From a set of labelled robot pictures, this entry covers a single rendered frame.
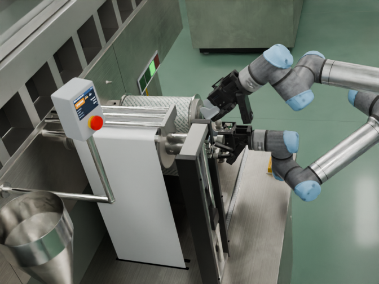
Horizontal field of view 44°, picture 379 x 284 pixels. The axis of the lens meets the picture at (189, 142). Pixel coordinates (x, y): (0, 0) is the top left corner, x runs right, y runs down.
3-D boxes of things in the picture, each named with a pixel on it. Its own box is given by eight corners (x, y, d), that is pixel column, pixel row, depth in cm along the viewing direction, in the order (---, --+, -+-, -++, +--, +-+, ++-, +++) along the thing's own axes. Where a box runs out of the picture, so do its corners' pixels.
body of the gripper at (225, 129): (220, 120, 166) (254, 121, 162) (223, 139, 171) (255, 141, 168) (215, 133, 160) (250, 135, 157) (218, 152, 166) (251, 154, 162)
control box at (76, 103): (91, 145, 89) (75, 101, 83) (65, 137, 92) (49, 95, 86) (113, 124, 94) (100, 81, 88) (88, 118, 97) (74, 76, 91)
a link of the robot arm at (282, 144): (297, 160, 158) (296, 140, 153) (264, 158, 161) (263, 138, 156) (299, 145, 164) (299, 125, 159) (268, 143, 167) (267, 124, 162)
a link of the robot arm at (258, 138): (267, 142, 167) (264, 156, 161) (254, 141, 168) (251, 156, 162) (266, 125, 162) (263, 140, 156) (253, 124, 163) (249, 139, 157)
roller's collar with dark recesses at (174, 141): (188, 160, 129) (184, 142, 125) (167, 159, 131) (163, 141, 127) (193, 146, 134) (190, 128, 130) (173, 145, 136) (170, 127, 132)
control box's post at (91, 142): (113, 203, 105) (88, 132, 93) (106, 202, 105) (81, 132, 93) (116, 198, 106) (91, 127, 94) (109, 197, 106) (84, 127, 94)
